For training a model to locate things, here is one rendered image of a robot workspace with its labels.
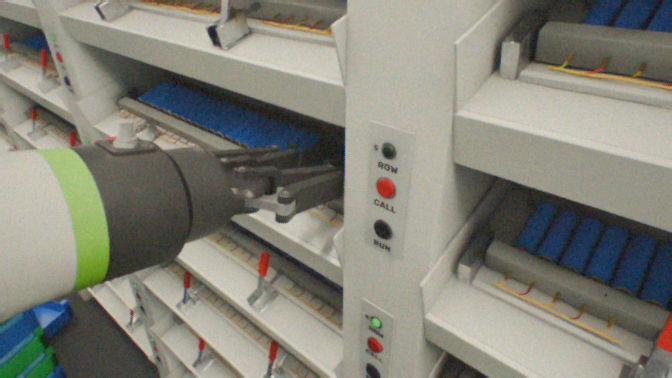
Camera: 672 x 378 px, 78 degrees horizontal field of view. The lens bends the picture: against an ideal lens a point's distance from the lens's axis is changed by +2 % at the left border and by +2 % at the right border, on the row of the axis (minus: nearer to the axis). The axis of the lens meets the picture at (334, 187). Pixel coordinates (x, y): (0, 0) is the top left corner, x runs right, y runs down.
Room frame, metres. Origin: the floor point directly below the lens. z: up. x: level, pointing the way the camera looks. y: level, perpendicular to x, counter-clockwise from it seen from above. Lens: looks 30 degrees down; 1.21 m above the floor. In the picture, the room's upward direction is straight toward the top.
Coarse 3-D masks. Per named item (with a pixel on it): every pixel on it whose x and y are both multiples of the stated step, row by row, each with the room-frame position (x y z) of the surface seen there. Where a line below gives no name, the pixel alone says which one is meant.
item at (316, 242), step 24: (144, 72) 0.81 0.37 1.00; (168, 72) 0.85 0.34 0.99; (96, 96) 0.74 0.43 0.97; (120, 96) 0.75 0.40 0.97; (96, 120) 0.73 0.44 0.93; (168, 144) 0.62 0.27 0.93; (240, 216) 0.45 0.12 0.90; (264, 216) 0.42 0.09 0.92; (312, 216) 0.41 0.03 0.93; (288, 240) 0.39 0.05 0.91; (312, 240) 0.37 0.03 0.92; (336, 240) 0.32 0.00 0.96; (312, 264) 0.37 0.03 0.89; (336, 264) 0.33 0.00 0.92
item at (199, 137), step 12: (132, 108) 0.71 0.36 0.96; (144, 108) 0.70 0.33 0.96; (144, 120) 0.69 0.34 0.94; (156, 120) 0.65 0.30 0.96; (168, 120) 0.64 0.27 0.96; (180, 132) 0.61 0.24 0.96; (192, 132) 0.59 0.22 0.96; (204, 132) 0.59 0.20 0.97; (204, 144) 0.57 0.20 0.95; (216, 144) 0.55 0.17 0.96; (228, 144) 0.54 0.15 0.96; (324, 204) 0.41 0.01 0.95; (336, 204) 0.40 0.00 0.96
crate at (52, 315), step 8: (48, 304) 1.13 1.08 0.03; (56, 304) 1.12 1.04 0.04; (64, 304) 1.09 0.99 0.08; (40, 312) 1.12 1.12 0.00; (48, 312) 1.12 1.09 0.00; (56, 312) 1.12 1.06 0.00; (64, 312) 1.08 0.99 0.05; (72, 312) 1.10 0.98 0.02; (40, 320) 1.08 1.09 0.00; (48, 320) 1.08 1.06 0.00; (56, 320) 1.05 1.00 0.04; (64, 320) 1.07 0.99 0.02; (48, 328) 1.01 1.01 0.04; (56, 328) 1.04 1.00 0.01; (48, 336) 1.00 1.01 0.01
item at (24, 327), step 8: (24, 312) 0.77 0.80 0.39; (32, 312) 0.78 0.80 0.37; (24, 320) 0.76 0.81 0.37; (32, 320) 0.77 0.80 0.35; (16, 328) 0.73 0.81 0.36; (24, 328) 0.75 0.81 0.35; (32, 328) 0.76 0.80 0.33; (0, 336) 0.70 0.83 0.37; (8, 336) 0.71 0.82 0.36; (16, 336) 0.73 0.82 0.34; (24, 336) 0.74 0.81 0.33; (0, 344) 0.69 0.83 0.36; (8, 344) 0.70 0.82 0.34; (16, 344) 0.72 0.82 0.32; (0, 352) 0.68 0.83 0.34
